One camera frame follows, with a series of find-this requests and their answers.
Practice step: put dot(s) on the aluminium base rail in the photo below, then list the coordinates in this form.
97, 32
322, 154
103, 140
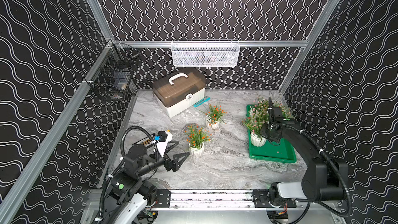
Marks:
202, 200

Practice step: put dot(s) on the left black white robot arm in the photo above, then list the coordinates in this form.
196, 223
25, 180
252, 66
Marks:
128, 198

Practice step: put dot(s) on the pink flower potted plant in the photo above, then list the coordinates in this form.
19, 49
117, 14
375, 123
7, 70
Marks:
260, 107

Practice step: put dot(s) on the red flower potted plant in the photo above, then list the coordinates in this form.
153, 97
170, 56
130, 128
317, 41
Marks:
214, 116

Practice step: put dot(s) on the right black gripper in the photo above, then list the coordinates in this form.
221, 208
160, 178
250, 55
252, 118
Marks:
275, 138

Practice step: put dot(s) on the green plastic storage tray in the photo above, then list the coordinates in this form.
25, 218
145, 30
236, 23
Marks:
282, 152

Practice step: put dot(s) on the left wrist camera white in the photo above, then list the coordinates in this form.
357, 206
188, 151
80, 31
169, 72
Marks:
161, 141

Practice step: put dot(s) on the green grass potted plant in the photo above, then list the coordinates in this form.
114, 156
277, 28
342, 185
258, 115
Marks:
286, 112

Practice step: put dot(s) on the teal utility knife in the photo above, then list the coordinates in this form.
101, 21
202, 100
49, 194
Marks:
202, 101

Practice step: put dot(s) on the white wire wall basket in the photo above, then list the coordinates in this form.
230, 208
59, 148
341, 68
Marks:
205, 53

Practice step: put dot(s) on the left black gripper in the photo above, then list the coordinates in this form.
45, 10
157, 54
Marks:
168, 163

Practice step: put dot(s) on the pink red flower plant pot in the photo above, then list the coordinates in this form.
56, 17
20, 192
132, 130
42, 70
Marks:
254, 122

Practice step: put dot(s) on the white box brown lid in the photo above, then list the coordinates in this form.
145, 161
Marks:
180, 90

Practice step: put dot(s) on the orange flower potted plant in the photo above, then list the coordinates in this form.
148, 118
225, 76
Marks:
197, 137

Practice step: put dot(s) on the black wire wall basket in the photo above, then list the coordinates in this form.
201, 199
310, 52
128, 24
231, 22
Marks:
113, 80

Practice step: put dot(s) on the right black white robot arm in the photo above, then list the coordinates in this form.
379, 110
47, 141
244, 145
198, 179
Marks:
325, 180

